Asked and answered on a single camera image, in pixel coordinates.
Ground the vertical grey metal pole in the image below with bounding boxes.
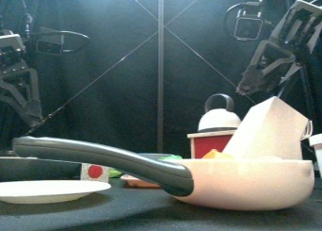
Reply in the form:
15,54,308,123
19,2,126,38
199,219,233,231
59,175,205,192
157,0,166,153

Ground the pink plastic tray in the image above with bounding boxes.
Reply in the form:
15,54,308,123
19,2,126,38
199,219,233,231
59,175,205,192
119,173,163,189

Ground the white round plate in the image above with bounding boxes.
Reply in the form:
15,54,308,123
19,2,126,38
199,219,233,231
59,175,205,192
0,179,112,206

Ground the tall white box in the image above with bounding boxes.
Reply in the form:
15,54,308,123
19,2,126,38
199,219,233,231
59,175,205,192
222,96,312,161

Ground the green toy bell pepper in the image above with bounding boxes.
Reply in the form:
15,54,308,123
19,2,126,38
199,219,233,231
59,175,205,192
107,168,123,178

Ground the white block with red dot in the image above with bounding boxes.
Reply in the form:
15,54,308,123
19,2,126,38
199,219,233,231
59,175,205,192
80,163,111,183

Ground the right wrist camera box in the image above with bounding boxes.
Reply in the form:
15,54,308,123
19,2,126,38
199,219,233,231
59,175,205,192
233,17,266,41

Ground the white frying pan grey handle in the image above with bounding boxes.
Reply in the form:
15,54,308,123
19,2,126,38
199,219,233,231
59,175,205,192
11,135,316,211

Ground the black right camera cable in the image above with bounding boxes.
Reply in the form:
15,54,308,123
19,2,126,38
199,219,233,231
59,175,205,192
223,0,265,38

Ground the dark grey round pan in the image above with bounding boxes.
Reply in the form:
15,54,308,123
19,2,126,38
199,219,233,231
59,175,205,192
0,156,82,182

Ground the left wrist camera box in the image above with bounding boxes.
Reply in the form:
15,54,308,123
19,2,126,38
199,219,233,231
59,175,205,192
35,40,66,57

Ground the black left camera cable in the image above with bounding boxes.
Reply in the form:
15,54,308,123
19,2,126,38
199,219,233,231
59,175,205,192
28,28,92,54

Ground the white kettle black handle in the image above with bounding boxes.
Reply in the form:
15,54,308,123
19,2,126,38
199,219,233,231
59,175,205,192
197,92,243,134

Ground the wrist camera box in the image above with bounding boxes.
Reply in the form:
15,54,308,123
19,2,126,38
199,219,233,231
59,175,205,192
233,17,266,41
35,40,66,57

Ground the thin grey diagonal cord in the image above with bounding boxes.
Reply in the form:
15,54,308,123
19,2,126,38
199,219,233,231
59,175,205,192
24,0,211,136
120,0,258,105

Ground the black cloth backdrop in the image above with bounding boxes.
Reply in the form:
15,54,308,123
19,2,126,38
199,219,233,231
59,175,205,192
0,0,322,160

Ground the yellow toy bell pepper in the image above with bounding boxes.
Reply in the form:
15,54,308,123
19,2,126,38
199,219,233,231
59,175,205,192
202,148,237,160

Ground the black camera cable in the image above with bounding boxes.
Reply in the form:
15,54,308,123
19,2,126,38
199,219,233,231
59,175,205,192
223,0,265,38
28,28,92,54

